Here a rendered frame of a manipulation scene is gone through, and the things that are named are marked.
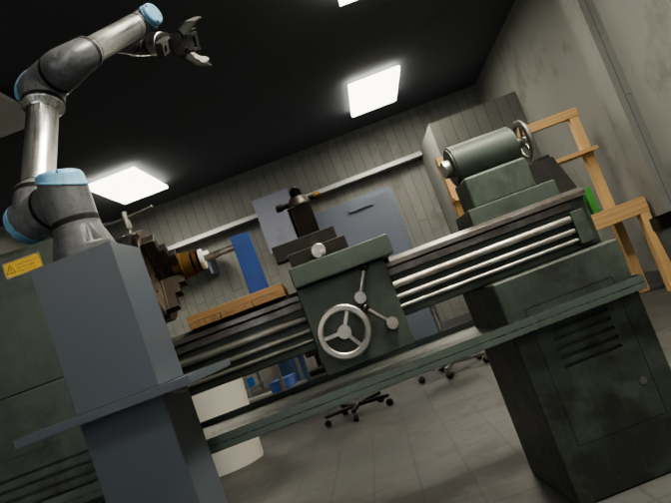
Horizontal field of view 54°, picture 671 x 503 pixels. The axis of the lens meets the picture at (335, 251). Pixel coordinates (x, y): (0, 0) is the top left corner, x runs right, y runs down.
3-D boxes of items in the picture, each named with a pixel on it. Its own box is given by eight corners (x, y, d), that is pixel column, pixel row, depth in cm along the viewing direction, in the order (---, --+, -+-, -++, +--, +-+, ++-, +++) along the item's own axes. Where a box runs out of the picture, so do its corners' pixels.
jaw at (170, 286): (154, 289, 217) (162, 321, 211) (149, 283, 212) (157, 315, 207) (186, 277, 217) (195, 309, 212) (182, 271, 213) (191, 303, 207)
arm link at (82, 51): (54, 40, 171) (149, -8, 210) (31, 60, 177) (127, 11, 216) (85, 78, 175) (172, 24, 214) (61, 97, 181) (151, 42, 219)
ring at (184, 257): (166, 254, 212) (193, 245, 212) (172, 257, 221) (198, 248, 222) (175, 281, 211) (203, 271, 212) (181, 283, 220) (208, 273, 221)
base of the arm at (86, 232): (103, 245, 154) (90, 206, 155) (43, 267, 155) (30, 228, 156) (127, 250, 169) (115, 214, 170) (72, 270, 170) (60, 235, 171)
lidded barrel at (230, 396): (278, 442, 501) (245, 348, 507) (262, 463, 440) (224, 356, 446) (204, 469, 505) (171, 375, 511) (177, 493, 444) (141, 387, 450)
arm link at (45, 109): (28, 221, 160) (40, 44, 182) (-4, 242, 167) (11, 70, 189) (74, 234, 169) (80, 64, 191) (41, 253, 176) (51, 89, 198)
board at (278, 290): (190, 330, 197) (186, 317, 197) (210, 328, 232) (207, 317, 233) (285, 294, 198) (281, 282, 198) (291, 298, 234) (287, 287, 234)
